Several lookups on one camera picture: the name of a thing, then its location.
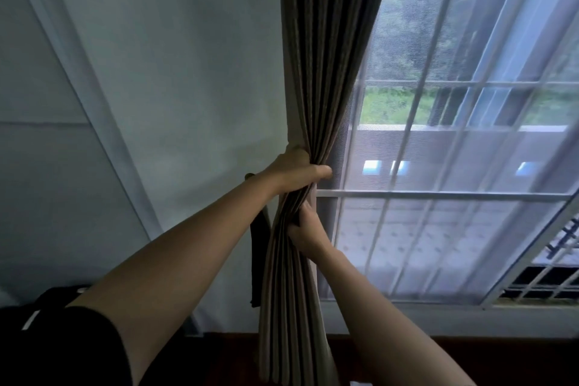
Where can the person's left hand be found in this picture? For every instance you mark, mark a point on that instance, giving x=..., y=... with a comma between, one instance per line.
x=294, y=168

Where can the person's right hand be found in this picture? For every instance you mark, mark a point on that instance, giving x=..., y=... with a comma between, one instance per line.
x=312, y=236

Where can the brown curtain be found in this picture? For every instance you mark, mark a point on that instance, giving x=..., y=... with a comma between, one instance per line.
x=325, y=37

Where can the person's right forearm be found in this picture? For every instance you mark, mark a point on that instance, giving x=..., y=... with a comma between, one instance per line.
x=389, y=336

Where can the person's left forearm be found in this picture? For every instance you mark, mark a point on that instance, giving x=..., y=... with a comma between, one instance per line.
x=172, y=263

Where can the person's black sleeve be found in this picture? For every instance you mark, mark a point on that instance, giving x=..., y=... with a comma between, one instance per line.
x=59, y=349

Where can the green trees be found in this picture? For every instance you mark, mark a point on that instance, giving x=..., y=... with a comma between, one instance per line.
x=407, y=5

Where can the row of balcony slats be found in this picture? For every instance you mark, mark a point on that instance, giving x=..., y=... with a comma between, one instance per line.
x=534, y=15

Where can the black window frame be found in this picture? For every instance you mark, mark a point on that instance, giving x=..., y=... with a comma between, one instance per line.
x=529, y=262

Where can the white wall trim strip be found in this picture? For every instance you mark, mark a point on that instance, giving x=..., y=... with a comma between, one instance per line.
x=89, y=91

